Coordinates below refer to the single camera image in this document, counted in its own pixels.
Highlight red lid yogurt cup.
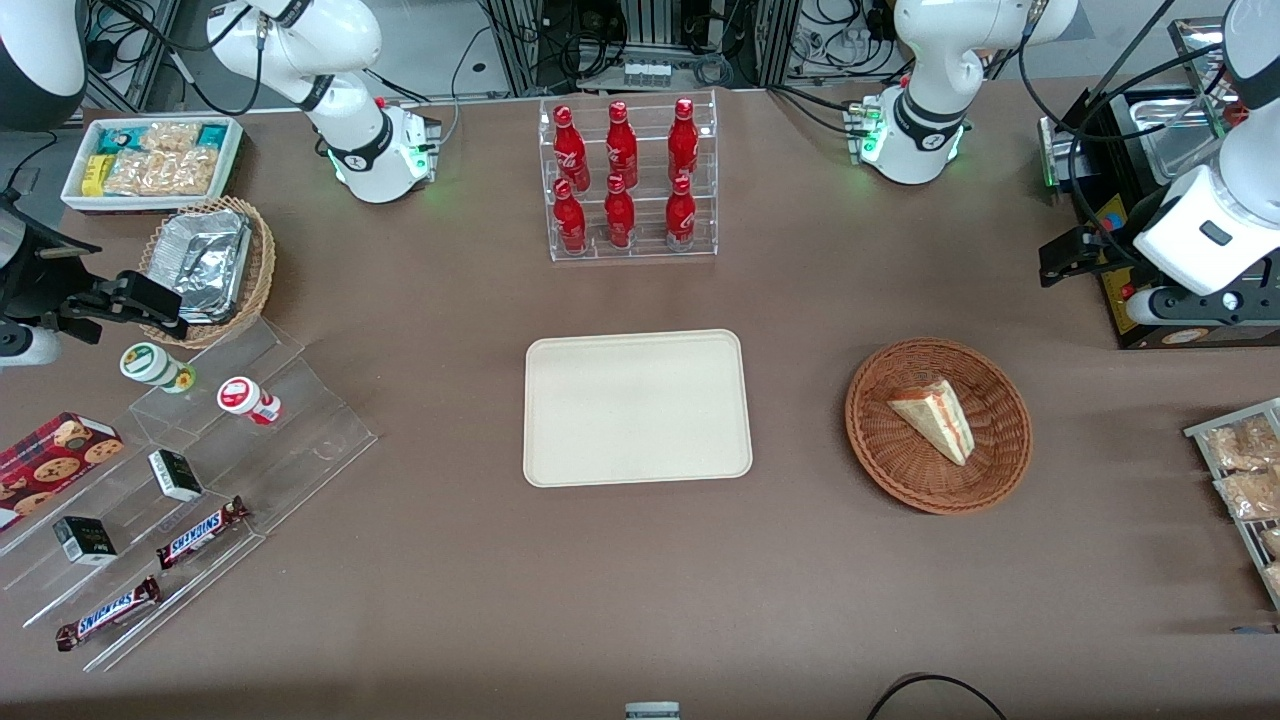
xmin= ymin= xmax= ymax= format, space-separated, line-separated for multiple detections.
xmin=217 ymin=376 xmax=282 ymax=426

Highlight black looped cable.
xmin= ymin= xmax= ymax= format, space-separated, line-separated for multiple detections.
xmin=865 ymin=673 xmax=1007 ymax=720

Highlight red cola bottle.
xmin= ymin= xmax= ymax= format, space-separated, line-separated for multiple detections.
xmin=553 ymin=104 xmax=591 ymax=193
xmin=605 ymin=100 xmax=639 ymax=191
xmin=665 ymin=175 xmax=697 ymax=251
xmin=668 ymin=97 xmax=700 ymax=186
xmin=553 ymin=178 xmax=588 ymax=254
xmin=604 ymin=174 xmax=636 ymax=249

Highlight clear bag of crackers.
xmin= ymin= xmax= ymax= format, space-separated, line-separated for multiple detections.
xmin=105 ymin=149 xmax=219 ymax=197
xmin=140 ymin=121 xmax=202 ymax=157

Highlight green lid yogurt cup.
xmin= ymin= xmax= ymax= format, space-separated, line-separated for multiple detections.
xmin=120 ymin=342 xmax=197 ymax=394

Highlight clear acrylic stepped stand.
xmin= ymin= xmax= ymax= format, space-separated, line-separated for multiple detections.
xmin=0 ymin=318 xmax=379 ymax=673

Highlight red cookie box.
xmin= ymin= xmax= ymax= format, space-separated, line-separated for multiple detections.
xmin=0 ymin=411 xmax=126 ymax=523

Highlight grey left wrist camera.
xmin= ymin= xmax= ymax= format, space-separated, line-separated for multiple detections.
xmin=1125 ymin=283 xmax=1280 ymax=329

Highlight clear acrylic bottle rack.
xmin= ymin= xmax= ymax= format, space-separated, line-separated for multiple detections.
xmin=538 ymin=88 xmax=719 ymax=264

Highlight grey wire rack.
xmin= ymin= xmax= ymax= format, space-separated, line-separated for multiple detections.
xmin=1184 ymin=397 xmax=1280 ymax=611

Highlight white snack box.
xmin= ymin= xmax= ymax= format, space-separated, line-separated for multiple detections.
xmin=60 ymin=115 xmax=246 ymax=216

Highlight round brown wicker basket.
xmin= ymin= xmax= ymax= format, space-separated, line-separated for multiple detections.
xmin=845 ymin=338 xmax=1033 ymax=516

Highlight stacked aluminium foil trays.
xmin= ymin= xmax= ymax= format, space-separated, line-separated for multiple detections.
xmin=150 ymin=208 xmax=253 ymax=326

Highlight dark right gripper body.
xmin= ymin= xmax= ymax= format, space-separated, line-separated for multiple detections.
xmin=0 ymin=195 xmax=103 ymax=323

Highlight steel food pan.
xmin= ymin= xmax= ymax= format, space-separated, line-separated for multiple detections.
xmin=1120 ymin=88 xmax=1236 ymax=183

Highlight black metal rack frame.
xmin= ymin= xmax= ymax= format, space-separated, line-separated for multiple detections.
xmin=485 ymin=0 xmax=801 ymax=97

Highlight black hot food display machine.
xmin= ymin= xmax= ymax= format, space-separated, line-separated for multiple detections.
xmin=1038 ymin=15 xmax=1280 ymax=351

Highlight small black box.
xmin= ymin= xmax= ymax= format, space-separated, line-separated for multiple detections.
xmin=148 ymin=449 xmax=204 ymax=503
xmin=52 ymin=516 xmax=118 ymax=566

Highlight Snickers chocolate bar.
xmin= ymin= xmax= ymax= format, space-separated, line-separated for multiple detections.
xmin=55 ymin=576 xmax=162 ymax=652
xmin=155 ymin=496 xmax=251 ymax=571

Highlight triangular sandwich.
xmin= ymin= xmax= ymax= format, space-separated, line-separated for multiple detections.
xmin=887 ymin=378 xmax=974 ymax=468

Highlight light wicker basket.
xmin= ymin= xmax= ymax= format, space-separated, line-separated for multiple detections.
xmin=138 ymin=195 xmax=277 ymax=349

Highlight beige plastic tray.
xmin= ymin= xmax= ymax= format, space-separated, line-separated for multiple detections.
xmin=523 ymin=329 xmax=754 ymax=489

